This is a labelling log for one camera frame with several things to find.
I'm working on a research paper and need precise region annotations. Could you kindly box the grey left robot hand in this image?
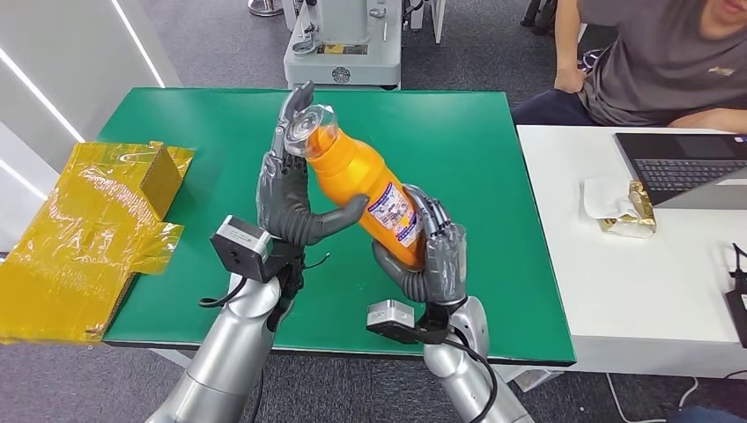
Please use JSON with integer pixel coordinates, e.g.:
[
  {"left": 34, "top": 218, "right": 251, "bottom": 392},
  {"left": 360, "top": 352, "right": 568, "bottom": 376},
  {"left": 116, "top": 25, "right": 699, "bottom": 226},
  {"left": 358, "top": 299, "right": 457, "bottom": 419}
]
[{"left": 255, "top": 80, "right": 370, "bottom": 248}]

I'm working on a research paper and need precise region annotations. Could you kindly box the person's right hand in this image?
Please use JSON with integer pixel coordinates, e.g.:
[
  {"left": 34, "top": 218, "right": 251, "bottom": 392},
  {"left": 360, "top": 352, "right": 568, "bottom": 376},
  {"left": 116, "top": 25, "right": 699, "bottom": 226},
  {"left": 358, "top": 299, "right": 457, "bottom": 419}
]
[{"left": 552, "top": 65, "right": 587, "bottom": 95}]

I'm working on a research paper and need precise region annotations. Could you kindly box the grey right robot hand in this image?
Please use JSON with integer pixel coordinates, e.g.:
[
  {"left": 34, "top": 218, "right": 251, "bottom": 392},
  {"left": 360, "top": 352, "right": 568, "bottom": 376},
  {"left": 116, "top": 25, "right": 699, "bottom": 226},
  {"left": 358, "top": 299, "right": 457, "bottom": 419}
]
[{"left": 371, "top": 184, "right": 470, "bottom": 306}]

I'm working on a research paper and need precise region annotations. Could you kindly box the orange bottle with clear cap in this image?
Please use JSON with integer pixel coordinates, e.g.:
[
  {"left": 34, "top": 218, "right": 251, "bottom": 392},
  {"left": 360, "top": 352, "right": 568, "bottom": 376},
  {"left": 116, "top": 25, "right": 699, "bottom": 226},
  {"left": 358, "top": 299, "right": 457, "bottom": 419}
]
[{"left": 284, "top": 103, "right": 426, "bottom": 271}]

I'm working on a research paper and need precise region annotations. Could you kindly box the person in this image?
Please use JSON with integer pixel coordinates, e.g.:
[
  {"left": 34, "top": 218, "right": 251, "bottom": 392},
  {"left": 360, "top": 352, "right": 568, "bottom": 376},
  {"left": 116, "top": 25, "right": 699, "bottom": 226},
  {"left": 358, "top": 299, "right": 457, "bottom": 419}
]
[{"left": 512, "top": 0, "right": 747, "bottom": 134}]

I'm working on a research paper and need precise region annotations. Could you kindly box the green top table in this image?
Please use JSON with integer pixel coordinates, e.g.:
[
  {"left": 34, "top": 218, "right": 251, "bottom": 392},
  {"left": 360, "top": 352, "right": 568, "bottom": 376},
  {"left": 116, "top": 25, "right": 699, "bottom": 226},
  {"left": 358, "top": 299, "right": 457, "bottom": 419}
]
[{"left": 96, "top": 87, "right": 577, "bottom": 368}]

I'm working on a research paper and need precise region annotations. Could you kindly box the white paper napkin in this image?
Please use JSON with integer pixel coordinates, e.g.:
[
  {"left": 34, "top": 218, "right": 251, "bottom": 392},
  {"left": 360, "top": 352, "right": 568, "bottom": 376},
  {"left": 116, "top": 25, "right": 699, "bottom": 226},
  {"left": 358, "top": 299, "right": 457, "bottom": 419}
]
[{"left": 581, "top": 176, "right": 635, "bottom": 222}]

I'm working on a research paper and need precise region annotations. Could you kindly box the black laptop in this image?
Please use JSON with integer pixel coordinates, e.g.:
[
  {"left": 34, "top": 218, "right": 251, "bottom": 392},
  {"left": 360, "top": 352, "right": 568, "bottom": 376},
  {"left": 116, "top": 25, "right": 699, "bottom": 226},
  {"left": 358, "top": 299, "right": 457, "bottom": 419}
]
[{"left": 614, "top": 131, "right": 747, "bottom": 210}]

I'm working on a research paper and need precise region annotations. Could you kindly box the grey white machine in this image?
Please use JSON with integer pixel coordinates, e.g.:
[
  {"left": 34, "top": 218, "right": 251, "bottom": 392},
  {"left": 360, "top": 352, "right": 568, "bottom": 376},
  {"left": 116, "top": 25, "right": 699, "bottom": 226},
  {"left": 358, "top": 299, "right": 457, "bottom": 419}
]
[{"left": 283, "top": 0, "right": 404, "bottom": 91}]

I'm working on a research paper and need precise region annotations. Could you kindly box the gold foil packet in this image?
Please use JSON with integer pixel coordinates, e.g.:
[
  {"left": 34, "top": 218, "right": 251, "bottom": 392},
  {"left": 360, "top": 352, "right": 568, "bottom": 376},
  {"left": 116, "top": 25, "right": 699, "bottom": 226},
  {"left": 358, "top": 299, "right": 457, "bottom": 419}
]
[{"left": 597, "top": 180, "right": 658, "bottom": 240}]

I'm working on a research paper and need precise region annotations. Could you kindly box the white desk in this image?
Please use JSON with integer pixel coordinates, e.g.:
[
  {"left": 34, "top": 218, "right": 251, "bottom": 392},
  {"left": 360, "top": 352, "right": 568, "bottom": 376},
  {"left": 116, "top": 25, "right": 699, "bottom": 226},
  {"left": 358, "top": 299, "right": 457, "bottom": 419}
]
[{"left": 516, "top": 125, "right": 747, "bottom": 382}]

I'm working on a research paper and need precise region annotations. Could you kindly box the chrome stand base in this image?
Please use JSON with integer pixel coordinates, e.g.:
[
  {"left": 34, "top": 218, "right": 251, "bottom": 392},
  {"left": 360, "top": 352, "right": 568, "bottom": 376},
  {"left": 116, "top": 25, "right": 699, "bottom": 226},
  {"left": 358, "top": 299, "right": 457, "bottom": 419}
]
[{"left": 248, "top": 0, "right": 285, "bottom": 18}]

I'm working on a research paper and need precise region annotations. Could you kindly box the yellow taped cardboard box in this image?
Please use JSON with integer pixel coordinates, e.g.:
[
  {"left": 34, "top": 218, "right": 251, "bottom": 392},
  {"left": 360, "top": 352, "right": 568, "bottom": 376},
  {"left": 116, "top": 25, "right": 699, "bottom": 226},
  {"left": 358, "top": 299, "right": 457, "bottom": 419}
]
[{"left": 0, "top": 140, "right": 196, "bottom": 346}]

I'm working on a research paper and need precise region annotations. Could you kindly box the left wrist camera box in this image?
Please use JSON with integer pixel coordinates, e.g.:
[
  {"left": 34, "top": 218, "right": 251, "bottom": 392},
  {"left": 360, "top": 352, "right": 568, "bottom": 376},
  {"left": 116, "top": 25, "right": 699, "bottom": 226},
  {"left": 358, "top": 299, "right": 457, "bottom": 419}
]
[{"left": 210, "top": 214, "right": 274, "bottom": 285}]

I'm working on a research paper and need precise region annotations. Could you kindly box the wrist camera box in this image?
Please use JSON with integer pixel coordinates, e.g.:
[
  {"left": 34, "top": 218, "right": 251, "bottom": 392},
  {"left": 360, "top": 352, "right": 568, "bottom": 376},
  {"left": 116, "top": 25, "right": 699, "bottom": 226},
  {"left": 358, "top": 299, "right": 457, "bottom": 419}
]
[
  {"left": 366, "top": 300, "right": 418, "bottom": 339},
  {"left": 210, "top": 214, "right": 274, "bottom": 285}
]

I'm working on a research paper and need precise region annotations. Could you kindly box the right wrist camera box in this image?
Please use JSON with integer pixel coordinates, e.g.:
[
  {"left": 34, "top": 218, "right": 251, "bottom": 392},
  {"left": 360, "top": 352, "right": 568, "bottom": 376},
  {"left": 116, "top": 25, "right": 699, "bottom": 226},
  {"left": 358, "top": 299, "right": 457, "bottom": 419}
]
[{"left": 366, "top": 300, "right": 418, "bottom": 339}]

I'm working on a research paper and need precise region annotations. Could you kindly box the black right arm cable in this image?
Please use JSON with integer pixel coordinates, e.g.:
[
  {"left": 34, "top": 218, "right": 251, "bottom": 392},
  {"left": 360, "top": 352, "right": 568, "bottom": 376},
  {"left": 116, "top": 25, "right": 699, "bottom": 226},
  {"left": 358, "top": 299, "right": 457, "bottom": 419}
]
[{"left": 442, "top": 337, "right": 499, "bottom": 423}]

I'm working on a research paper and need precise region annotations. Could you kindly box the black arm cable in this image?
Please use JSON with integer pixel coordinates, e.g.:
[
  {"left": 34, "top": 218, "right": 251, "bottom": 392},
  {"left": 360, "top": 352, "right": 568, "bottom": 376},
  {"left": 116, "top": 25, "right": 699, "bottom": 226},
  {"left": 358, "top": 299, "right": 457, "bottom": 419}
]
[
  {"left": 442, "top": 337, "right": 499, "bottom": 423},
  {"left": 198, "top": 277, "right": 250, "bottom": 309}
]

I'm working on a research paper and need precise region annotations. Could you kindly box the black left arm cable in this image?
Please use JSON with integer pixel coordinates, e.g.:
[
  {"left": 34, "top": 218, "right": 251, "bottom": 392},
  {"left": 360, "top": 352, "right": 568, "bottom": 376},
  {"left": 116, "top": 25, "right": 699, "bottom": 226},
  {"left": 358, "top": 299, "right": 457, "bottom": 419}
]
[{"left": 198, "top": 277, "right": 250, "bottom": 309}]

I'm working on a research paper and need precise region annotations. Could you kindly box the white floor cable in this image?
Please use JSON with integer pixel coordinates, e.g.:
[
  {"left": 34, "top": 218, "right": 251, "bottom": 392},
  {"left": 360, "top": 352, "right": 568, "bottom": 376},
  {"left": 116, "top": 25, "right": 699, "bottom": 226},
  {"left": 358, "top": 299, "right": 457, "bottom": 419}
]
[{"left": 604, "top": 373, "right": 701, "bottom": 423}]

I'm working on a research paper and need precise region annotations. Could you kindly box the black device with cables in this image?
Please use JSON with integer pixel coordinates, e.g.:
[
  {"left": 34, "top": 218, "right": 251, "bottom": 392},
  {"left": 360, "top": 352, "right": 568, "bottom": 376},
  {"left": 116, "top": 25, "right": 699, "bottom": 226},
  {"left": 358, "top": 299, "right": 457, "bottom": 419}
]
[{"left": 724, "top": 241, "right": 747, "bottom": 349}]

